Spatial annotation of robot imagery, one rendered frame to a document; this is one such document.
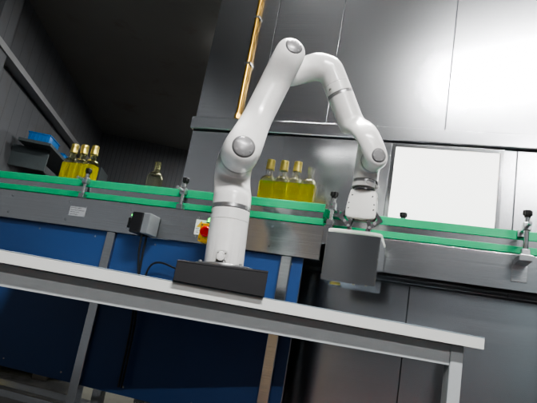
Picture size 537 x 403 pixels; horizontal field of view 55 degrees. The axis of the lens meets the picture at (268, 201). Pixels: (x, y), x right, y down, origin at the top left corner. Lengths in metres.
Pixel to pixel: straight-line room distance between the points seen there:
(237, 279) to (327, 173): 0.89
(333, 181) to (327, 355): 0.71
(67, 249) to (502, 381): 1.75
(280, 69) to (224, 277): 0.70
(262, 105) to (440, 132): 0.86
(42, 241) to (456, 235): 1.66
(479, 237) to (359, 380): 0.70
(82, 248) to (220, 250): 0.87
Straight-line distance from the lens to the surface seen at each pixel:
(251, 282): 1.46
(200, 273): 1.46
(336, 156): 2.23
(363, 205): 1.72
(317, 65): 1.83
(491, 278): 1.92
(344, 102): 1.79
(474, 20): 2.52
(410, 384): 2.10
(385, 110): 2.32
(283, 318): 1.54
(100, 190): 2.29
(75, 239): 2.29
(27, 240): 2.44
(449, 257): 1.92
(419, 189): 2.16
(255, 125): 1.63
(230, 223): 1.54
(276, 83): 1.73
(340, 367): 2.12
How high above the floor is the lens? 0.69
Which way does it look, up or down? 13 degrees up
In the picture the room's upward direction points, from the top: 10 degrees clockwise
